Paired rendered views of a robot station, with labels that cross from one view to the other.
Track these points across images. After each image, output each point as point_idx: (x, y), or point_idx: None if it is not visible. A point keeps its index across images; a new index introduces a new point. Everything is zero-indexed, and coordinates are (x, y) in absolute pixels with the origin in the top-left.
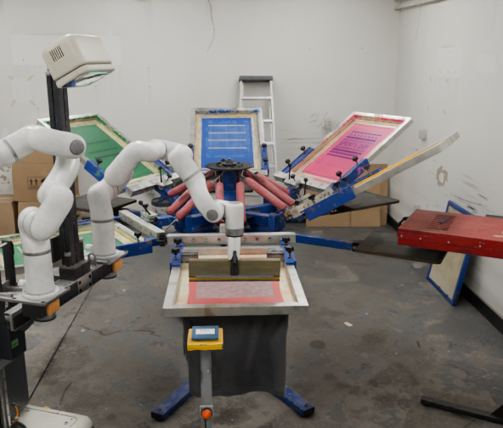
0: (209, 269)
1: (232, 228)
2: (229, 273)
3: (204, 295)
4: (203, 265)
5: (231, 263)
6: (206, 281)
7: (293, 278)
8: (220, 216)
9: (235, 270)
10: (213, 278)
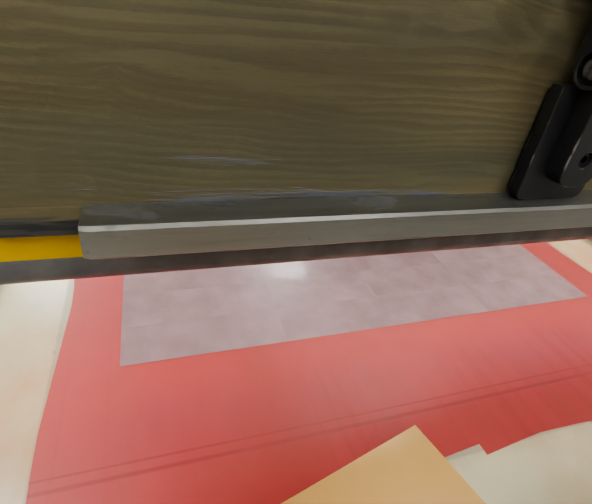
0: (287, 122)
1: None
2: (499, 180)
3: (187, 325)
4: (198, 42)
5: None
6: (234, 265)
7: None
8: None
9: None
10: (341, 240)
